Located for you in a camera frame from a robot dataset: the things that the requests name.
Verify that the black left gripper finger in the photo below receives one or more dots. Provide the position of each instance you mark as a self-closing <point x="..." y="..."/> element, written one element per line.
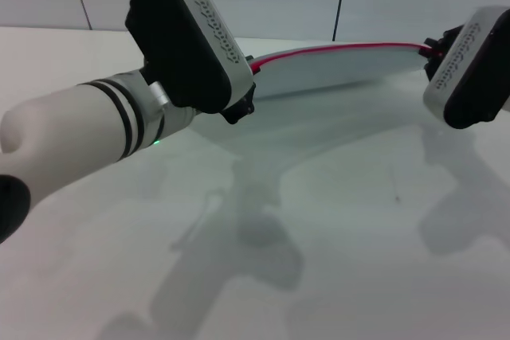
<point x="250" y="59"/>

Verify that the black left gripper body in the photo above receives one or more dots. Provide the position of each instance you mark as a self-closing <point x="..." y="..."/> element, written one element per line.
<point x="241" y="111"/>

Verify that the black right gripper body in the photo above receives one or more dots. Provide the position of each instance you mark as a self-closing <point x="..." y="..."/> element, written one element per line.
<point x="451" y="39"/>

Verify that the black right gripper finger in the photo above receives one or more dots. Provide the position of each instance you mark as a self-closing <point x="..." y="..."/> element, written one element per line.
<point x="431" y="68"/>
<point x="435" y="46"/>

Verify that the clear document bag red zipper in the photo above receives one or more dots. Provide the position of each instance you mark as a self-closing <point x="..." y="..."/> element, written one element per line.
<point x="338" y="69"/>

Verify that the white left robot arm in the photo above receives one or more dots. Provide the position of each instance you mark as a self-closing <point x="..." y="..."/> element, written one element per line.
<point x="79" y="125"/>

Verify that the thin black vertical pole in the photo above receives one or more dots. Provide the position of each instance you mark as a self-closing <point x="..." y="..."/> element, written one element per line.
<point x="338" y="9"/>

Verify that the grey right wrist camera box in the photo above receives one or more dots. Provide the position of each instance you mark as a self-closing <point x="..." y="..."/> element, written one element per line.
<point x="474" y="89"/>

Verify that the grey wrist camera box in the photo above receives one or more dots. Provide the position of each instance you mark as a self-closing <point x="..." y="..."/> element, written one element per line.
<point x="175" y="37"/>
<point x="474" y="89"/>

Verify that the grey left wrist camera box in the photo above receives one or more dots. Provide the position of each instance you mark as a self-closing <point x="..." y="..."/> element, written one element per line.
<point x="175" y="37"/>

